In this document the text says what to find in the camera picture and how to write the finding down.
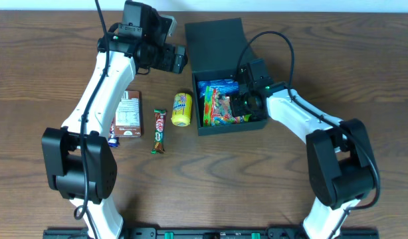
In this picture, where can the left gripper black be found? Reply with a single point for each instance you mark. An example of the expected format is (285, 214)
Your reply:
(181, 58)

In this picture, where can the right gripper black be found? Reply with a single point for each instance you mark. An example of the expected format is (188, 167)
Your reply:
(240, 108)

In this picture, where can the blue cookie package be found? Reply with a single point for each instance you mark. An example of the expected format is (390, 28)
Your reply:
(225, 86)

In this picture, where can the gummy worms candy bag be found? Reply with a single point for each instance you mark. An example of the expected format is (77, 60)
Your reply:
(217, 110)

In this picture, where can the dark green gift box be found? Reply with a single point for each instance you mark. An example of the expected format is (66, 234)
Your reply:
(214, 48)

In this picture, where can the yellow mentos candy tube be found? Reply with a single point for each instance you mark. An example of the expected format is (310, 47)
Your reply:
(181, 113)

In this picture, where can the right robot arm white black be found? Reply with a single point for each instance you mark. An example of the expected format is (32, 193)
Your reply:
(341, 166)

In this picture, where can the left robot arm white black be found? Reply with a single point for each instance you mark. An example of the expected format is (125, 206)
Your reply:
(78, 160)

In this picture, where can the kitkat chocolate bar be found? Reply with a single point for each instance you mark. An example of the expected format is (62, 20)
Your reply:
(160, 116)

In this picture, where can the brown chocolate milk carton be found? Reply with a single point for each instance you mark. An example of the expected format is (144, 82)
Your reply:
(127, 121)

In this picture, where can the small blue wrapped candy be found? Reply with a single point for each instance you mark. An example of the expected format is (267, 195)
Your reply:
(113, 140)

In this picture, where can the black mounting rail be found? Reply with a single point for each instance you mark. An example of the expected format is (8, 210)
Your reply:
(269, 233)

